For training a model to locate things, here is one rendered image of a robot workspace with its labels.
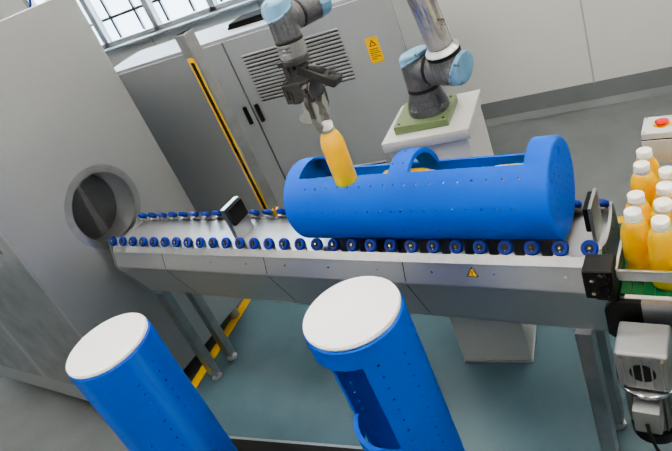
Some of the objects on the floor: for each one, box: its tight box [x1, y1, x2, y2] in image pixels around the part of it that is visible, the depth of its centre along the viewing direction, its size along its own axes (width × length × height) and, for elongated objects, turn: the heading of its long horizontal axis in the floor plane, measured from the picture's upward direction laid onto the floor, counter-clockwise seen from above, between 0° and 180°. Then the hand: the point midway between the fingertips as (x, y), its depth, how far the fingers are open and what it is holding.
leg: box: [156, 291, 223, 381], centre depth 302 cm, size 6×6×63 cm
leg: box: [595, 330, 627, 431], centre depth 198 cm, size 6×6×63 cm
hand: (325, 124), depth 161 cm, fingers closed on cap, 4 cm apart
